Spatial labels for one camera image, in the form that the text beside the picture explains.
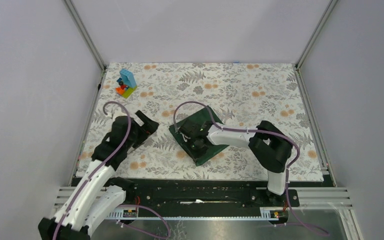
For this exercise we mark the aluminium rail left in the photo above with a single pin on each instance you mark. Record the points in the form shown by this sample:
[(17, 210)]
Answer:
[(63, 195)]

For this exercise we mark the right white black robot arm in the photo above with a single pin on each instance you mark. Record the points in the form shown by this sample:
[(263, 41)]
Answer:
[(269, 146)]

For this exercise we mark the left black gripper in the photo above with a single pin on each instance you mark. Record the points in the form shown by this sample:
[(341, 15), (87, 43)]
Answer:
[(147, 128)]

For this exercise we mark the white slotted cable duct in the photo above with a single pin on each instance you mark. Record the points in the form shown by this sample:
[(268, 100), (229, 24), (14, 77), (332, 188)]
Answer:
[(141, 214)]

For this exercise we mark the colourful toy brick build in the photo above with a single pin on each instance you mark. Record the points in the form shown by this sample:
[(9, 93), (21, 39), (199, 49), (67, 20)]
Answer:
[(126, 83)]

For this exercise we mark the floral patterned table mat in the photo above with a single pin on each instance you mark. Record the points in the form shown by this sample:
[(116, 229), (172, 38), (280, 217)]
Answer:
[(241, 94)]

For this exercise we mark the aluminium rail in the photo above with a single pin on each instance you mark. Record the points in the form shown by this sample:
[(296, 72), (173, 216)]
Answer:
[(63, 195), (323, 198)]

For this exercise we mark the dark green cloth napkin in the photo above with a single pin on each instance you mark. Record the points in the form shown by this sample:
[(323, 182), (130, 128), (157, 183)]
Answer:
[(205, 114)]

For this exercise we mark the aluminium rail right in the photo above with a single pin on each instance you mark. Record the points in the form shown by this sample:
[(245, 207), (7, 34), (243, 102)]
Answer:
[(323, 198)]

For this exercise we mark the left aluminium frame post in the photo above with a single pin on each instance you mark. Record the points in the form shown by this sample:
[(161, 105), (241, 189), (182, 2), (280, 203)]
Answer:
[(74, 14)]

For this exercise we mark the right aluminium frame post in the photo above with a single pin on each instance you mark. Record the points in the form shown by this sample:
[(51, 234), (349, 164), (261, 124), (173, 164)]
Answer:
[(314, 36)]

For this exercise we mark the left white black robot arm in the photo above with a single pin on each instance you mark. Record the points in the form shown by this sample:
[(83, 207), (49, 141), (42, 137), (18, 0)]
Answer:
[(97, 195)]

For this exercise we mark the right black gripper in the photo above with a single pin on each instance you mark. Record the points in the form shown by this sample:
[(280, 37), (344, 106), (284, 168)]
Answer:
[(188, 140)]

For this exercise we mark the aluminium frame post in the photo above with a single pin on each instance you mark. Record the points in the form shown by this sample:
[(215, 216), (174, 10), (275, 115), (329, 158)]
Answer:
[(314, 36), (74, 14)]

